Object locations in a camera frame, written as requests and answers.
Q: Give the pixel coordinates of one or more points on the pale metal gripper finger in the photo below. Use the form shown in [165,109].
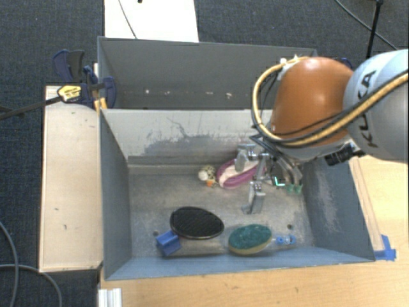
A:
[256,200]
[242,160]

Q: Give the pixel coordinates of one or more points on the purple and white toy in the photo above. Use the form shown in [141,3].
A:
[231,176]

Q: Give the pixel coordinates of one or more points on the white spotted toy animal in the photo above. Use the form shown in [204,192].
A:
[206,174]

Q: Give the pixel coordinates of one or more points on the green and yellow round sponge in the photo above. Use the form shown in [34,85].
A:
[250,239]

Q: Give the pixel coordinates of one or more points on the grey metal bin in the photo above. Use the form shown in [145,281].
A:
[198,190]

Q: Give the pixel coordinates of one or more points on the black oval disc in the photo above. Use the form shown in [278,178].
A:
[196,223]

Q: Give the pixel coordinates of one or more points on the blue plastic block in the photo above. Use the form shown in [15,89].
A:
[167,243]

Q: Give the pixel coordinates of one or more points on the pale wood flat board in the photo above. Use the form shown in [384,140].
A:
[70,184]

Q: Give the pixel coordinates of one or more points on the black cylinder on white bracket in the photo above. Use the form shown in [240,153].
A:
[338,157]

